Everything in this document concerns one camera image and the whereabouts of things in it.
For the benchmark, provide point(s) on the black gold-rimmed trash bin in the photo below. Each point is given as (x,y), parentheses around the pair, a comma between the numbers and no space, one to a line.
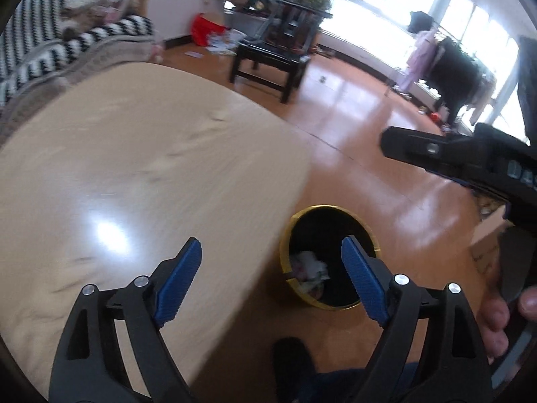
(331,226)

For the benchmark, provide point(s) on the cardboard box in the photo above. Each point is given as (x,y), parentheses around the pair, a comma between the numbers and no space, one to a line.
(488,239)

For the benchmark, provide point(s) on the person's dark shoe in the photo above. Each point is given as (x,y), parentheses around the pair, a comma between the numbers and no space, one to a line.
(293,365)

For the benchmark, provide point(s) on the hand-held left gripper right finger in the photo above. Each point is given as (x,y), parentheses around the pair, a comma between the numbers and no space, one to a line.
(365,281)

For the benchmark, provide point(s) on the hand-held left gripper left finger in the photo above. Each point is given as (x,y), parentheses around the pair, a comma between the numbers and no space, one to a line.
(180,285)

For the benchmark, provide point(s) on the dark wooden chair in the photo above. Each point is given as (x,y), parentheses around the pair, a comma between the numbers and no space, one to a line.
(268,52)

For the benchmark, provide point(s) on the black-white striped sofa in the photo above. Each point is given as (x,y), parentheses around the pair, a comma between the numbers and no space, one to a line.
(37,50)

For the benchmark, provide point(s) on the pink hanging garment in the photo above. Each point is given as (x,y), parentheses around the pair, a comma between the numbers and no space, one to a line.
(415,61)

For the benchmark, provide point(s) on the black hanging garment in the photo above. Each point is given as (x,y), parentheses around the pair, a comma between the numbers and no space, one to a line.
(457,75)

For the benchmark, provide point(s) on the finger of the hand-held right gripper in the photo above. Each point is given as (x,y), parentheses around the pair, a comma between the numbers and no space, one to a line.
(411,147)

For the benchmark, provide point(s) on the red bag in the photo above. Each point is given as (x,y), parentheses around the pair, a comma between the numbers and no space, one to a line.
(203,29)

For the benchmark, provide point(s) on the beige plush toy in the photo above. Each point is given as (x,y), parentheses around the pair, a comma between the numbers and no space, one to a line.
(82,23)

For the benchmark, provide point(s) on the clear bubble wrap bag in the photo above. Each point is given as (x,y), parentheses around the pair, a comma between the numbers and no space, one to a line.
(308,265)

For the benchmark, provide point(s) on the person's right hand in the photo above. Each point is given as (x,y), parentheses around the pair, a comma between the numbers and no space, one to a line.
(495,319)

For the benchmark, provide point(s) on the scattered papers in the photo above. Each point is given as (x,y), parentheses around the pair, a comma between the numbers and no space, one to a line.
(226,42)

